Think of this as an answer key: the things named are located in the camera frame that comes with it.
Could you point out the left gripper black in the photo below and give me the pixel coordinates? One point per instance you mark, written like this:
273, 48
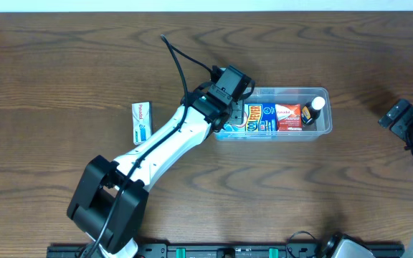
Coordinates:
235, 115

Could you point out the blue Cool Fever box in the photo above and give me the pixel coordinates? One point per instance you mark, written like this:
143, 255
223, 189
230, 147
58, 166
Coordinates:
258, 119

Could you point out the red Panadol ActiFast box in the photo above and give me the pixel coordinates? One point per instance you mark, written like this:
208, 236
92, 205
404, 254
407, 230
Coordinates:
288, 117

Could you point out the dark bottle white cap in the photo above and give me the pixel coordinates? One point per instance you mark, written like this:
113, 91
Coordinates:
312, 110

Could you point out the white Panadol box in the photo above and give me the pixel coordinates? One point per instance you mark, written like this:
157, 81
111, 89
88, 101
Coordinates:
142, 124

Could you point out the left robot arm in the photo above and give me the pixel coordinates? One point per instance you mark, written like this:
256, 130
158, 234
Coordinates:
111, 196

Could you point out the clear plastic container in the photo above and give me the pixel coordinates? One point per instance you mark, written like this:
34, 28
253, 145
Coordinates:
292, 96

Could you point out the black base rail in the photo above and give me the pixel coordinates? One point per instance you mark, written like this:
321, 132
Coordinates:
218, 251

